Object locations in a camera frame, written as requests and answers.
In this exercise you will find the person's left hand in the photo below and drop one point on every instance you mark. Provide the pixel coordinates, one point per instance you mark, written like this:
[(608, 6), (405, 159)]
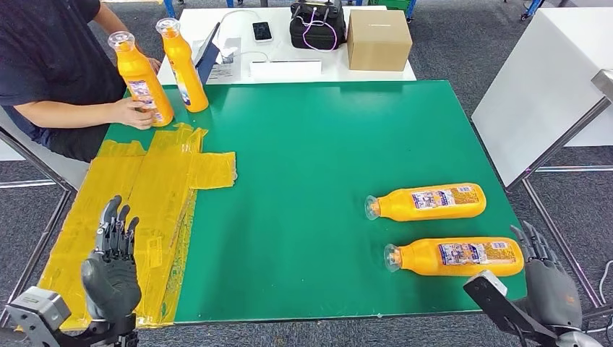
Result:
[(154, 64)]

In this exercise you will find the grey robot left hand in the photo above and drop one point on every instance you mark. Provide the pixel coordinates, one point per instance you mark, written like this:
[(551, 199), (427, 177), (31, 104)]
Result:
[(112, 287)]

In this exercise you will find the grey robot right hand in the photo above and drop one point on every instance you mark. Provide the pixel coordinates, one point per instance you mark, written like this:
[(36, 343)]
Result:
[(553, 292)]

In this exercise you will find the person's right hand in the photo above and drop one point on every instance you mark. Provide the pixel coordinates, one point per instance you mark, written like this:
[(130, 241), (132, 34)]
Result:
[(131, 114)]

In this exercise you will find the orange detergent bottle clear cap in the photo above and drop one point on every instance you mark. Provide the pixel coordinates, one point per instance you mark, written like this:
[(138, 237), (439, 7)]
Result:
[(426, 261), (139, 72), (402, 206), (189, 81)]

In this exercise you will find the person's right forearm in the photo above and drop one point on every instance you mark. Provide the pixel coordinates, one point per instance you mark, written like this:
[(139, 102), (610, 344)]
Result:
[(67, 114)]

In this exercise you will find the person's left forearm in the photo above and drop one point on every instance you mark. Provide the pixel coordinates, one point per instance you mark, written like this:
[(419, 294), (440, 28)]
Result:
[(107, 19)]

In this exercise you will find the blue tablet case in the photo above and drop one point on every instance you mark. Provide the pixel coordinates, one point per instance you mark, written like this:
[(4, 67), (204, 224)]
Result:
[(208, 60)]

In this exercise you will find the yellow taped cardboard sheet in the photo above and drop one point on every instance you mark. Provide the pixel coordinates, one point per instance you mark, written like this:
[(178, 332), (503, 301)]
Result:
[(143, 182)]

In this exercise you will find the printed paper sheet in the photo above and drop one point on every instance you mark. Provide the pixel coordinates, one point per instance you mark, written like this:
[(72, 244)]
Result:
[(230, 69)]

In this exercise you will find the black smartphone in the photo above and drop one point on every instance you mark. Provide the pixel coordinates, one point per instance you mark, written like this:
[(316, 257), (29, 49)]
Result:
[(262, 31)]

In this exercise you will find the white desk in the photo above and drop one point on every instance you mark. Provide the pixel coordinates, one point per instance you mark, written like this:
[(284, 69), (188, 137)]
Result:
[(282, 47)]

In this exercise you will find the white flat box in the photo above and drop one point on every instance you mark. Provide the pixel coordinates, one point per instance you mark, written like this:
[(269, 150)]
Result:
[(286, 69)]

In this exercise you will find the black equipment bag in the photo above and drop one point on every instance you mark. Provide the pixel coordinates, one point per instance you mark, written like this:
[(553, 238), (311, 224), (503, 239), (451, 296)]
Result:
[(306, 39)]

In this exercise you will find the large white side table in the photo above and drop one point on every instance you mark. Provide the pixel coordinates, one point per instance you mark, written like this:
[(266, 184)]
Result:
[(541, 93)]

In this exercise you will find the brown cardboard box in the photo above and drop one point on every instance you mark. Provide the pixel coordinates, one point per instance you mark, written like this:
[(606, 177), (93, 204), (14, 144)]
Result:
[(379, 42)]

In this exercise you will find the green plastic crate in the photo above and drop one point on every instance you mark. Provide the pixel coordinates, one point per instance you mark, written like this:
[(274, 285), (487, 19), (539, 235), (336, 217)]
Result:
[(389, 3)]

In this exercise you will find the black right camera bracket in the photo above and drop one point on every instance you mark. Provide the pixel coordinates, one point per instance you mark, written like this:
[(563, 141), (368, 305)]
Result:
[(507, 313)]

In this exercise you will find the blue metal frame leg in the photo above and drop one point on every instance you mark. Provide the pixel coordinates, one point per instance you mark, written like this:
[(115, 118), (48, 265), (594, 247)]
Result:
[(411, 8), (531, 8), (169, 7)]

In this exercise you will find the grey metal table frame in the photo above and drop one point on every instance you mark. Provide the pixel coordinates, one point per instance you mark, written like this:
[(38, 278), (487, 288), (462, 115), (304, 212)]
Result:
[(555, 225)]

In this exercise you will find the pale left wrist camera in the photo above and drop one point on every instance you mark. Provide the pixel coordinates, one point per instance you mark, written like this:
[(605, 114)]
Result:
[(40, 309)]

